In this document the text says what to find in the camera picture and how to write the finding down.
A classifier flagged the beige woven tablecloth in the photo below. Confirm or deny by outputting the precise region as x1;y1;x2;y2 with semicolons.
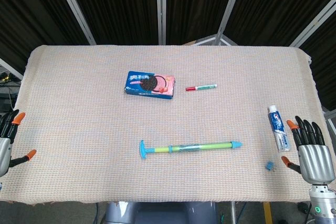
0;44;325;206

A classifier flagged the dark partition curtain panel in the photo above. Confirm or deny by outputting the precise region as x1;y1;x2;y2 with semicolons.
165;0;239;45
301;22;336;111
224;0;336;47
62;0;161;46
0;0;90;61

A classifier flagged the red capped marker pen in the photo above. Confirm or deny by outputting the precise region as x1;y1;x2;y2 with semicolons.
185;83;218;92

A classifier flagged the white blue toothpaste tube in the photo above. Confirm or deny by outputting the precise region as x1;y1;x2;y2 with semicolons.
267;105;291;153

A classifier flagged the green blue toy syringe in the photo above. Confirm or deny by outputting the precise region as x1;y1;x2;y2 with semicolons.
139;139;243;160

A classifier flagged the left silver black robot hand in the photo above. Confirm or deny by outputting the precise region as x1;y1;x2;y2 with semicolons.
0;109;37;178

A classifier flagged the white partition frame post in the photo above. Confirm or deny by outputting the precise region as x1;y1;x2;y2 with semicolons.
217;0;248;41
289;5;336;48
51;0;97;46
155;0;167;46

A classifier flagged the blue pink Oreo box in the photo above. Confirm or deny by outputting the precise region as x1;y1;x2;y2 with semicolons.
123;70;176;101

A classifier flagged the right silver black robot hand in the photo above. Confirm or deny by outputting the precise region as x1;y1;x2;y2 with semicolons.
280;115;336;185

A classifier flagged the grey blue robot torso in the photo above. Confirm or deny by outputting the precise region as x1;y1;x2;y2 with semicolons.
104;201;218;224

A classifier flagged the yellow post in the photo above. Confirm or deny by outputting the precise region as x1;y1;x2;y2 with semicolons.
263;202;272;224

